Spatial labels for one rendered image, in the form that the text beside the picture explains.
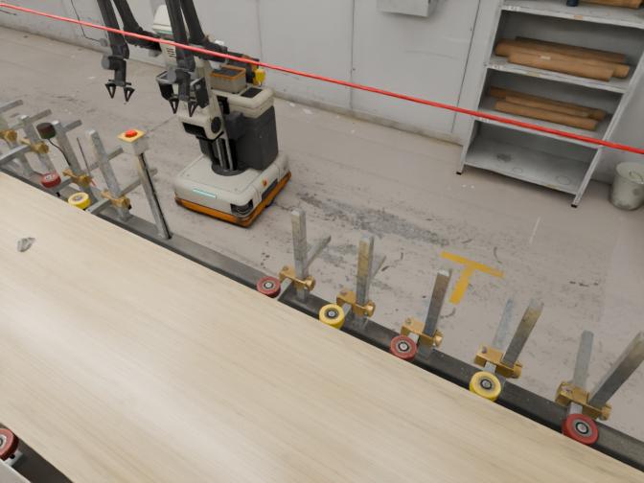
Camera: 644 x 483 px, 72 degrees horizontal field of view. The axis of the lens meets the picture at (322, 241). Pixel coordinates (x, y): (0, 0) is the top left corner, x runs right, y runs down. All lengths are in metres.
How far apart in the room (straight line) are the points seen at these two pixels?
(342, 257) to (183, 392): 1.76
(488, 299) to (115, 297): 2.03
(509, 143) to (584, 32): 0.94
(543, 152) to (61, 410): 3.60
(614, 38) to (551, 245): 1.40
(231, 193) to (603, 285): 2.41
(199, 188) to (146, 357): 1.86
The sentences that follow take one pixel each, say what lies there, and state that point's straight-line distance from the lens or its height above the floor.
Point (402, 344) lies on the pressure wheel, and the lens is 1.40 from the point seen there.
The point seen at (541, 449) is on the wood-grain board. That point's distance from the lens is 1.36.
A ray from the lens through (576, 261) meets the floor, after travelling 3.29.
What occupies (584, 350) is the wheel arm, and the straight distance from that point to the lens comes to 1.68.
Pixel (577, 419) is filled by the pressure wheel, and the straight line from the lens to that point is 1.43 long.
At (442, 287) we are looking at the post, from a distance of 1.35.
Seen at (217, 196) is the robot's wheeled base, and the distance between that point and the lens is 3.07.
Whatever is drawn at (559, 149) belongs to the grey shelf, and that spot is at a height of 0.18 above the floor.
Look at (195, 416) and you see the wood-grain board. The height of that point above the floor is 0.90.
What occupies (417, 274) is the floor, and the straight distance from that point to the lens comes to 2.85.
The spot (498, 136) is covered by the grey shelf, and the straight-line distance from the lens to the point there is 4.03.
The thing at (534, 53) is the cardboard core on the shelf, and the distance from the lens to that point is 3.44.
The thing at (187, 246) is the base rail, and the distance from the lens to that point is 2.06.
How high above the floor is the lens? 2.06
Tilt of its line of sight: 43 degrees down
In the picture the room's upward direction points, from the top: 1 degrees counter-clockwise
